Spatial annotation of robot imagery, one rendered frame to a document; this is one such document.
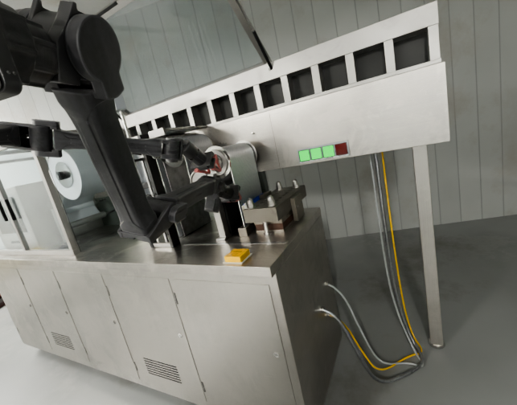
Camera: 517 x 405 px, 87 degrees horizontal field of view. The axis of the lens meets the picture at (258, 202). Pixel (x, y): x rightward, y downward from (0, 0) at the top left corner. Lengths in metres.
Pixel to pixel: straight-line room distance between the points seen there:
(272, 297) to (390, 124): 0.87
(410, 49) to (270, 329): 1.25
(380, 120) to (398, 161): 2.03
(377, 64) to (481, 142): 2.34
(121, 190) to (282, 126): 1.02
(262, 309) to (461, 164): 2.90
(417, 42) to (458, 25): 2.15
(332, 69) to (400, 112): 0.37
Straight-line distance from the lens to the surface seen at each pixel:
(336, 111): 1.36
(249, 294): 1.06
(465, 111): 3.54
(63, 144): 1.05
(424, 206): 1.57
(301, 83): 1.49
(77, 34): 0.42
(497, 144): 3.69
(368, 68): 1.43
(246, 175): 1.33
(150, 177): 1.34
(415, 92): 1.34
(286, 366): 1.20
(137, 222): 0.61
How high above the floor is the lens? 1.30
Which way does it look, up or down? 12 degrees down
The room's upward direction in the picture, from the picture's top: 13 degrees counter-clockwise
